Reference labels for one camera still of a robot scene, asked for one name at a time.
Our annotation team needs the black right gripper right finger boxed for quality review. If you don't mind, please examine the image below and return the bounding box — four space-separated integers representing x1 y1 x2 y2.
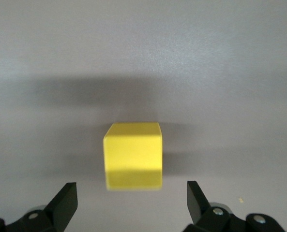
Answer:
183 180 286 232

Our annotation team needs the yellow cube block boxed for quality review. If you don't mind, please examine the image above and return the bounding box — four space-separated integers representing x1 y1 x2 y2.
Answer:
103 122 163 191

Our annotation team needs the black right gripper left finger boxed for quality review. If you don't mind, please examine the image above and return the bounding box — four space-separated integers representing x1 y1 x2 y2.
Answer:
0 182 78 232

